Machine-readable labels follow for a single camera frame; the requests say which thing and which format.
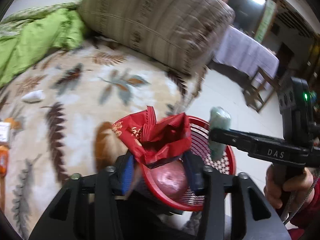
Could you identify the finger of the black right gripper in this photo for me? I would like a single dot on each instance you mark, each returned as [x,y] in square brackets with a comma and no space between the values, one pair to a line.
[241,140]

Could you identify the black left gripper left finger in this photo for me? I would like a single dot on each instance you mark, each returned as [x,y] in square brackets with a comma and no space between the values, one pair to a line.
[122,177]

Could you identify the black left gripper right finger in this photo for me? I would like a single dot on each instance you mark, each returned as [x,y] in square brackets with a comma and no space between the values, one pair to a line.
[193,172]

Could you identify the pale green packet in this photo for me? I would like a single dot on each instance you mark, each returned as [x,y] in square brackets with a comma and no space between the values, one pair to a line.
[220,120]

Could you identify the red snack wrapper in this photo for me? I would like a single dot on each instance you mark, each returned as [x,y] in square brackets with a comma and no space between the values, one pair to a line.
[154,143]

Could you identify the red plastic trash basket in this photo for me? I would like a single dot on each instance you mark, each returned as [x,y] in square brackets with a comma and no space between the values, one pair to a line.
[186,199]

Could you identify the person's right hand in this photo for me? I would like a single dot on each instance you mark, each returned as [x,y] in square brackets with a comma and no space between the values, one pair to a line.
[299,185]

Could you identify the wooden chair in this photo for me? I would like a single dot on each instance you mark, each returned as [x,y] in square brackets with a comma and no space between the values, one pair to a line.
[251,92]

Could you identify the leaf patterned beige blanket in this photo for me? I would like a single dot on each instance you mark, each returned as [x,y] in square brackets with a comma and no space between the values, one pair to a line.
[70,131]

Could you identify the crumpled white tissue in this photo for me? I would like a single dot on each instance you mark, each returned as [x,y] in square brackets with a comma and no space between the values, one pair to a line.
[34,96]

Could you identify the orange snack packet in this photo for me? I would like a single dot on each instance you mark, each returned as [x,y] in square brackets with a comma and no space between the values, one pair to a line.
[4,154]

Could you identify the small white box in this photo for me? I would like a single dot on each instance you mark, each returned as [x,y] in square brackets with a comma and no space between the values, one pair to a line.
[5,128]

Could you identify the striped brown pillow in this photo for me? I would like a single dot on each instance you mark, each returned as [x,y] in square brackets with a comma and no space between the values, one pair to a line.
[181,34]

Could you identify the green quilt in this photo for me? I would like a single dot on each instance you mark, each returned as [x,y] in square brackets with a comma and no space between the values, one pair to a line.
[28,35]

